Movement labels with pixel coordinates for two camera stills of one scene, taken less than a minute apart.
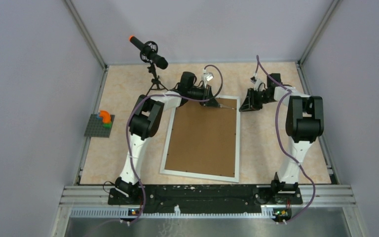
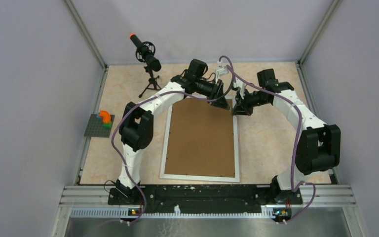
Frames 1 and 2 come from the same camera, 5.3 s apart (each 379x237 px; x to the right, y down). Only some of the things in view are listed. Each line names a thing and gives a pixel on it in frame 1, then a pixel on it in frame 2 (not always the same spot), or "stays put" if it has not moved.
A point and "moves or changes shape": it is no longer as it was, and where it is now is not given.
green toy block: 107,126 stays put
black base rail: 209,199 stays put
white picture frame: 236,178 moves or changes shape
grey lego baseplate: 95,128 stays put
